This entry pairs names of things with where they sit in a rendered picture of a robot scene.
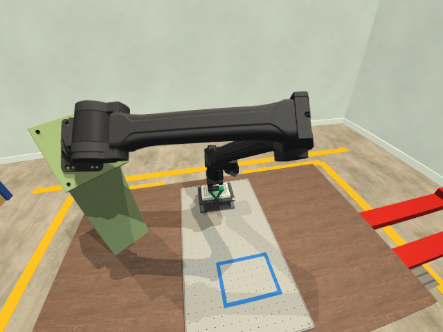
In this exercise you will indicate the white well plate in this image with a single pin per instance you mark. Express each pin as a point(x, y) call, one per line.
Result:
point(207, 196)

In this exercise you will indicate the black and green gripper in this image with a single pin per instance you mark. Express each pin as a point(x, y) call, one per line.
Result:
point(210, 177)

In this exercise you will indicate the blue tape outline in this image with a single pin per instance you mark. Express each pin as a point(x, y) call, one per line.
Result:
point(251, 299)

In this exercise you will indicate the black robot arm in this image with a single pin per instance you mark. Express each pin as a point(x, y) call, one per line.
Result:
point(105, 132)

